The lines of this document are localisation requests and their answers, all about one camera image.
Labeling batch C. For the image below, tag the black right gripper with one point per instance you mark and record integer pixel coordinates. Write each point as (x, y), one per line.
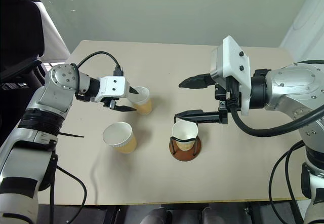
(233, 94)

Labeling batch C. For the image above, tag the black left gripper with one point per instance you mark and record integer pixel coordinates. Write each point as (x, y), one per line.
(109, 102)

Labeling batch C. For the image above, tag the ribbed tan paper cup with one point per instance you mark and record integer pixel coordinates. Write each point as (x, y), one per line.
(119, 135)
(184, 132)
(144, 105)

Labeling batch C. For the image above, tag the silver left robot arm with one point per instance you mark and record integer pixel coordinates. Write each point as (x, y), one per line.
(58, 82)

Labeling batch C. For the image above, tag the dark rounded shape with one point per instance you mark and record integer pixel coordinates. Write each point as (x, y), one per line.
(157, 217)

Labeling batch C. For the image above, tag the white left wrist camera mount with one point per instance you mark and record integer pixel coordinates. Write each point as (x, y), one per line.
(114, 86)

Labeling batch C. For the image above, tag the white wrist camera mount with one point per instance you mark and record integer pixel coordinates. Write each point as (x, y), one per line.
(234, 61)
(114, 86)

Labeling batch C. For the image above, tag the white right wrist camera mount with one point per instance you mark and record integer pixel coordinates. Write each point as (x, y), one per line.
(234, 61)

